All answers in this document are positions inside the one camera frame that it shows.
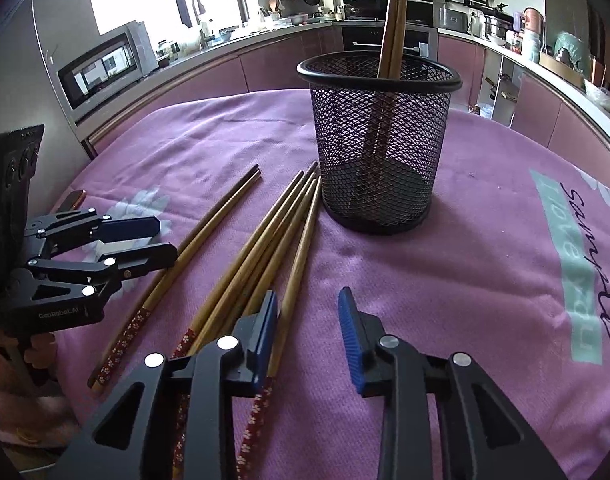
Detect smartphone with orange case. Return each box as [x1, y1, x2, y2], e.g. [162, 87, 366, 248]
[55, 189, 88, 214]

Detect grey refrigerator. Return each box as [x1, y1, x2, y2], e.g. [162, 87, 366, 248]
[0, 0, 94, 161]

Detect pink printed tablecloth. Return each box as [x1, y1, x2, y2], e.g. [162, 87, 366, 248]
[50, 89, 610, 480]

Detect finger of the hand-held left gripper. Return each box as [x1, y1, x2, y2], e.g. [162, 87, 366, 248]
[10, 242, 178, 307]
[26, 207, 162, 262]

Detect wooden chopsticks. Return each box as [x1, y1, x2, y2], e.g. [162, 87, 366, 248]
[185, 161, 319, 356]

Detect gas stove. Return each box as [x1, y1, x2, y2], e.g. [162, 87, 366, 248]
[342, 4, 436, 26]

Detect tan cardboard container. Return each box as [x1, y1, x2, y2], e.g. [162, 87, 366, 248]
[538, 52, 586, 89]

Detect green plastic covered item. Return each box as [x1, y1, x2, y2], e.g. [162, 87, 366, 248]
[554, 31, 592, 72]

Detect silver microwave oven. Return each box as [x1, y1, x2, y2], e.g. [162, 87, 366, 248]
[57, 20, 158, 126]

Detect white plastic bag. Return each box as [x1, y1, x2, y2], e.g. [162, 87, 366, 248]
[584, 79, 610, 114]

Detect pink thermos jug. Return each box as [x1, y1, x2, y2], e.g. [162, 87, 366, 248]
[521, 6, 546, 34]

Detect black mesh utensil holder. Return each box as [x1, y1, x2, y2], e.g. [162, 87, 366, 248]
[296, 51, 464, 235]

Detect stainless steel pot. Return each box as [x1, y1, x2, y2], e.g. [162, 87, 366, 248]
[484, 14, 514, 40]

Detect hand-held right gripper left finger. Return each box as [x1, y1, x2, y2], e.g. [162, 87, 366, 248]
[47, 290, 278, 480]

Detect person's left hand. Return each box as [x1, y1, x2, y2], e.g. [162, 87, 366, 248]
[0, 321, 58, 387]

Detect built-in black oven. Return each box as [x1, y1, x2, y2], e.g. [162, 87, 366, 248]
[341, 25, 438, 63]

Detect white plastic container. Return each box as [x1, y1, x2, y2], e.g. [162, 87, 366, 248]
[521, 30, 542, 64]

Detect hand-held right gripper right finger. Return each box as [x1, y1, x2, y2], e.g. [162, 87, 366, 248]
[337, 287, 568, 480]

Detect pink kitchen base cabinets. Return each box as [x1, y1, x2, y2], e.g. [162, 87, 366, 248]
[87, 25, 344, 157]
[437, 35, 610, 196]

